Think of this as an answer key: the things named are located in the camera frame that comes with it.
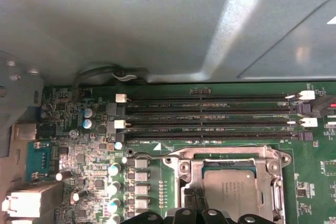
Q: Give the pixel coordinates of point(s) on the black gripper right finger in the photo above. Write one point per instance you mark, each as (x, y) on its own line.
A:
(218, 217)

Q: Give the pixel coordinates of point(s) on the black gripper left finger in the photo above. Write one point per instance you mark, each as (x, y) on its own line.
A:
(183, 216)

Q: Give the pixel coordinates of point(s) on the silver CPU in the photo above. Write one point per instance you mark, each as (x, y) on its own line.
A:
(231, 195)

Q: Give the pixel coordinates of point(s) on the metal locking lever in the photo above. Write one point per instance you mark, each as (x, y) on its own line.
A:
(274, 197)
(152, 156)

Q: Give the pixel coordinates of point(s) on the CPU socket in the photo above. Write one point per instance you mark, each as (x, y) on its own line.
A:
(223, 150)

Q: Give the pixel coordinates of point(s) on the green motherboard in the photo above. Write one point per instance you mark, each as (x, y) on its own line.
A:
(309, 161)

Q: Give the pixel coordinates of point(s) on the silver rear port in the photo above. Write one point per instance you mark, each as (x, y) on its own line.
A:
(34, 200)

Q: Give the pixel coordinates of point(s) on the black PC case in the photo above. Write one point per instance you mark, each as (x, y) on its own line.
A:
(131, 24)

